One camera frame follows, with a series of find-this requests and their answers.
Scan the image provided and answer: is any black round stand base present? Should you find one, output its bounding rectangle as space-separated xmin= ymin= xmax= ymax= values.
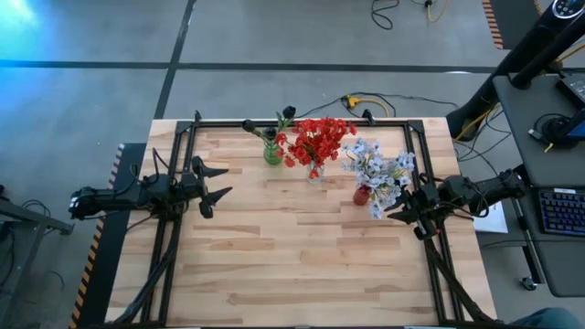
xmin=533 ymin=112 xmax=580 ymax=150

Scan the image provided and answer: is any green glass vase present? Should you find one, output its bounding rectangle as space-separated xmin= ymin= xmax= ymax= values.
xmin=262 ymin=141 xmax=283 ymax=166

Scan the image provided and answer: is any grey metal table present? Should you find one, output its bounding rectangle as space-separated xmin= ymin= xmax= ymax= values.
xmin=0 ymin=182 xmax=77 ymax=329

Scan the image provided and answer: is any clear glass vase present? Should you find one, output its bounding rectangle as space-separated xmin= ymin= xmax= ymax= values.
xmin=305 ymin=162 xmax=326 ymax=185

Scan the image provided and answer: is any black backlit keyboard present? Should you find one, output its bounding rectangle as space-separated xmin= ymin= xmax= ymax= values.
xmin=537 ymin=187 xmax=585 ymax=238

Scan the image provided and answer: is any person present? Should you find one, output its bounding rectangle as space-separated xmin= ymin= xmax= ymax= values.
xmin=509 ymin=306 xmax=582 ymax=329

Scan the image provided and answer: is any grey side desk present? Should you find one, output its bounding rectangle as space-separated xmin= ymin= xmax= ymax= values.
xmin=492 ymin=72 xmax=585 ymax=299

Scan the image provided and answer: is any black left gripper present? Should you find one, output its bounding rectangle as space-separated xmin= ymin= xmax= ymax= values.
xmin=181 ymin=154 xmax=233 ymax=219

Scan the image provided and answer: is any black tower fan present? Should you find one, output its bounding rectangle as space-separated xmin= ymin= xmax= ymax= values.
xmin=446 ymin=0 xmax=585 ymax=138

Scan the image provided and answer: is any yellow floor cable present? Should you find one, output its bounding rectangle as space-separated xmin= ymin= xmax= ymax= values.
xmin=340 ymin=93 xmax=394 ymax=119

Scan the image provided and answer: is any black laptop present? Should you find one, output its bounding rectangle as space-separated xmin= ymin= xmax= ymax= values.
xmin=555 ymin=72 xmax=585 ymax=109

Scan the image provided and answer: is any white paper sheet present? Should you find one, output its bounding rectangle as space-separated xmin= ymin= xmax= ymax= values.
xmin=473 ymin=200 xmax=509 ymax=235

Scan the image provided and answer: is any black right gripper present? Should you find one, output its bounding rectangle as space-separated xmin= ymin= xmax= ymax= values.
xmin=386 ymin=182 xmax=443 ymax=242

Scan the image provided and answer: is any red ribbed glass vase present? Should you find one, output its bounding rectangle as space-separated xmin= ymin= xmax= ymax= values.
xmin=351 ymin=185 xmax=372 ymax=207

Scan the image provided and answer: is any black mat with orange stripes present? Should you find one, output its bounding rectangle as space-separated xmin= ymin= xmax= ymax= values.
xmin=68 ymin=142 xmax=147 ymax=329
xmin=480 ymin=0 xmax=545 ymax=50

